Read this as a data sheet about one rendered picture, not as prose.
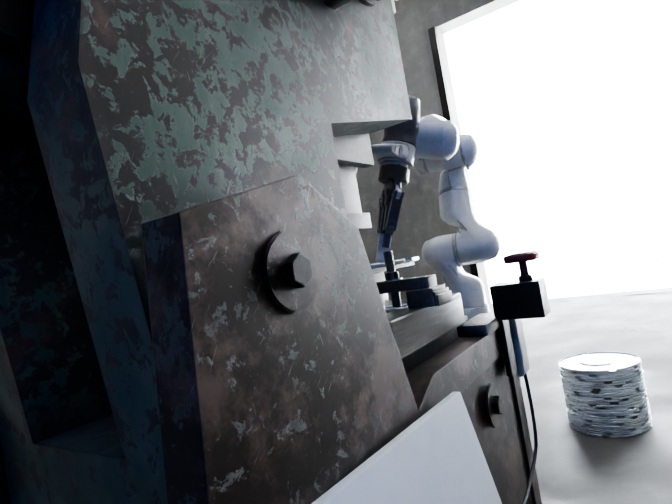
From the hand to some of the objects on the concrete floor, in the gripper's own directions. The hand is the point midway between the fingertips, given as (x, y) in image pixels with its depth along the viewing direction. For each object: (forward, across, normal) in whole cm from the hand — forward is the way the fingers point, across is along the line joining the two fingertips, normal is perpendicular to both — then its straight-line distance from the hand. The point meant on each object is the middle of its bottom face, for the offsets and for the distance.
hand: (383, 248), depth 116 cm
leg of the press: (+82, -46, -15) cm, 95 cm away
